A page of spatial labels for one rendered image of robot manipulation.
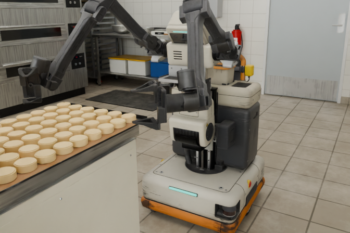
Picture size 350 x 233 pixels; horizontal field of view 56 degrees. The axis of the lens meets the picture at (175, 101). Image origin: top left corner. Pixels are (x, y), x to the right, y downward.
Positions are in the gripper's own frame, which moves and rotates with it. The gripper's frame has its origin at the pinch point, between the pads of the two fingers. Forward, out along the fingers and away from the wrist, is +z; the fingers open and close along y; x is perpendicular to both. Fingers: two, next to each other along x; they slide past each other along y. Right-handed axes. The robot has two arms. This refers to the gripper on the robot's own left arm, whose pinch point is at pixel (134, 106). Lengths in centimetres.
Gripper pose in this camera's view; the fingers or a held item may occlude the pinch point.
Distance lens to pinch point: 99.5
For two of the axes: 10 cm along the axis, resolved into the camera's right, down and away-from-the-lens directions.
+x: -2.6, -2.7, 9.3
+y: 0.1, 9.6, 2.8
